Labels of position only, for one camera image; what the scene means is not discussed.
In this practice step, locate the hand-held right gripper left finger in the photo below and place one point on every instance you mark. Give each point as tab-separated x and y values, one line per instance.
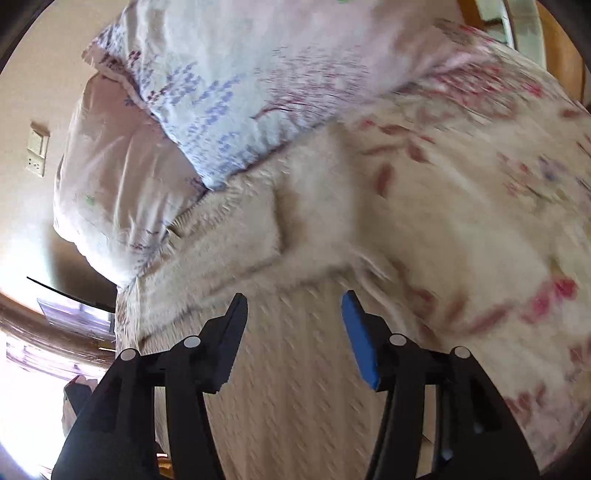
227	342

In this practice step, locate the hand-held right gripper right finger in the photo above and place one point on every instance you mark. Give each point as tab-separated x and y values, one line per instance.
362	341

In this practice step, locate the cream knitted garment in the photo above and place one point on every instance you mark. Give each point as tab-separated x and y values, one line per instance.
295	323

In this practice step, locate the wooden bedside table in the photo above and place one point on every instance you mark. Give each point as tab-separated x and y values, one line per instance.
55	327

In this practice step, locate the floral bed sheet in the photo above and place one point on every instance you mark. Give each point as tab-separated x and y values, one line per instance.
466	194

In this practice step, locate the pale pink pillow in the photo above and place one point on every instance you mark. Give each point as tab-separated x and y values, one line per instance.
115	184

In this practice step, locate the floral print pillow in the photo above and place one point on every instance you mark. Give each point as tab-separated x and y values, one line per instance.
258	78

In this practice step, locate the wooden headboard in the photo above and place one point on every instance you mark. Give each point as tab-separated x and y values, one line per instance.
549	41

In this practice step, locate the wall switch panel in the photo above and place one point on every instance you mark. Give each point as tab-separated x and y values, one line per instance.
38	148

